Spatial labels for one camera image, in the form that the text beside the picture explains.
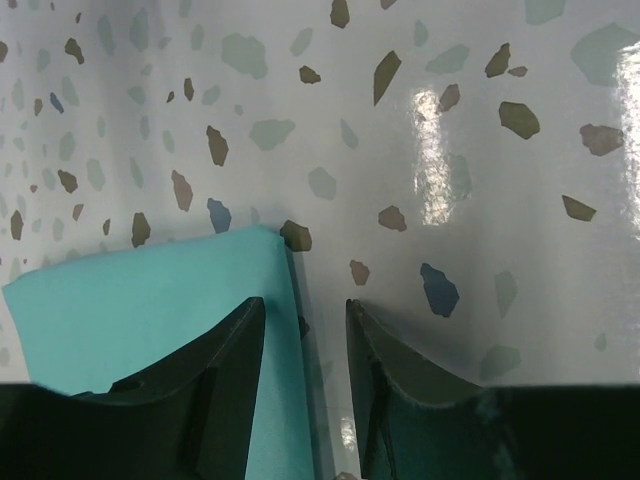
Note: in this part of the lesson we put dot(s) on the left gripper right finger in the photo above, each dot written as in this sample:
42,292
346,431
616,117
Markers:
415,420

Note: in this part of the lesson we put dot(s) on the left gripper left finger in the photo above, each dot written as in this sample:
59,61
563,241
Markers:
187,416

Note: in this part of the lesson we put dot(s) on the teal green t-shirt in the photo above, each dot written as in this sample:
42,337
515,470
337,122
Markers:
89,322

